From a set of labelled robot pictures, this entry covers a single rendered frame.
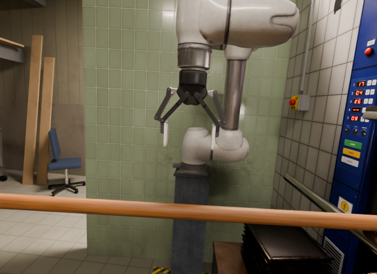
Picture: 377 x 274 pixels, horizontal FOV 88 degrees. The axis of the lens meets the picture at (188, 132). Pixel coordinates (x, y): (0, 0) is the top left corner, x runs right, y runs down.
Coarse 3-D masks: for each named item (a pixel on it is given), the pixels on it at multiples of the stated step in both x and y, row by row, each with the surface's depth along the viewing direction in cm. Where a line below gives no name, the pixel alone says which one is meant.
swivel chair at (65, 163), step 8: (56, 136) 301; (56, 144) 289; (56, 152) 282; (56, 160) 296; (64, 160) 298; (72, 160) 301; (80, 160) 304; (48, 168) 269; (56, 168) 273; (64, 168) 277; (72, 168) 283; (56, 184) 298; (64, 184) 298; (72, 184) 304
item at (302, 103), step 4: (292, 96) 128; (296, 96) 123; (300, 96) 120; (304, 96) 120; (308, 96) 120; (296, 100) 123; (300, 100) 121; (304, 100) 121; (308, 100) 121; (296, 104) 123; (300, 104) 121; (304, 104) 121; (308, 104) 121; (292, 108) 127; (296, 108) 122; (300, 108) 121; (304, 108) 121; (308, 108) 121
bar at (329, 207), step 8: (288, 176) 70; (296, 184) 64; (304, 184) 62; (304, 192) 59; (312, 192) 57; (312, 200) 55; (320, 200) 53; (320, 208) 52; (328, 208) 49; (336, 208) 48; (352, 232) 42; (360, 232) 40; (368, 232) 39; (360, 240) 40; (368, 240) 38; (376, 240) 37; (376, 248) 36
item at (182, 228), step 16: (176, 176) 113; (192, 176) 112; (208, 176) 114; (176, 192) 115; (192, 192) 114; (208, 192) 114; (176, 224) 118; (192, 224) 117; (176, 240) 120; (192, 240) 119; (176, 256) 121; (192, 256) 120; (160, 272) 163; (176, 272) 123; (192, 272) 122
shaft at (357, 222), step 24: (144, 216) 39; (168, 216) 39; (192, 216) 39; (216, 216) 38; (240, 216) 38; (264, 216) 38; (288, 216) 38; (312, 216) 39; (336, 216) 39; (360, 216) 39
